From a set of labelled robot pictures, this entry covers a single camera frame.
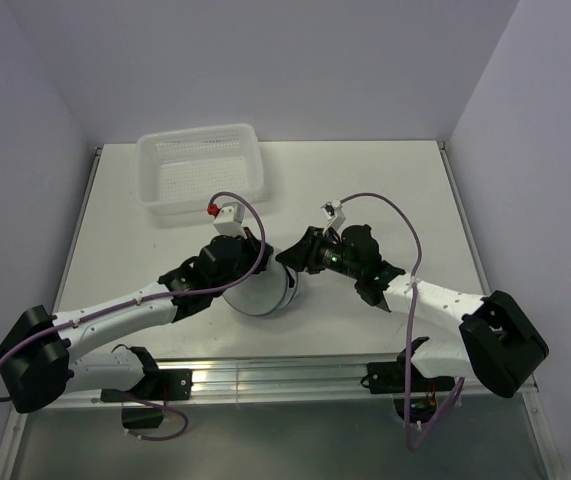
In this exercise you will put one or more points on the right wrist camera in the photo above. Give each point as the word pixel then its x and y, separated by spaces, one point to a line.
pixel 335 217

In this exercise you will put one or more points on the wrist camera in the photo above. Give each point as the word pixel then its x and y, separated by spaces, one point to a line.
pixel 335 217
pixel 228 219

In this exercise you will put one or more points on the white plastic basket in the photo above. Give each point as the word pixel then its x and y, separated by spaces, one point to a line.
pixel 177 172

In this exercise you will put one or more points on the aluminium rail frame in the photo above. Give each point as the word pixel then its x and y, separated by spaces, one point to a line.
pixel 280 398

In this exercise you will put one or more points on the white mesh laundry bag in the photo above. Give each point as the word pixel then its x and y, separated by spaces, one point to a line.
pixel 274 288

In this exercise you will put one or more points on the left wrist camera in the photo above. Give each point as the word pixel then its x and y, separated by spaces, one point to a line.
pixel 228 219

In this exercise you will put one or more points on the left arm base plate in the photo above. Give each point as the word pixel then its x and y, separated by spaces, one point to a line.
pixel 163 385

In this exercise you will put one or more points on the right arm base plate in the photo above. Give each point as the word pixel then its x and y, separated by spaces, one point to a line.
pixel 389 378

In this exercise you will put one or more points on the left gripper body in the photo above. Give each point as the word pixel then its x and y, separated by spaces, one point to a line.
pixel 248 257

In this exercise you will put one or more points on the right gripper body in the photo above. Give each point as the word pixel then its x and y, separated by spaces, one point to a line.
pixel 325 252

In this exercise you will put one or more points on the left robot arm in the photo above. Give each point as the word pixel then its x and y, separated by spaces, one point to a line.
pixel 43 355

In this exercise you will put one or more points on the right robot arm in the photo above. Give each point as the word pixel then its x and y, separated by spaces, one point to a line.
pixel 492 339

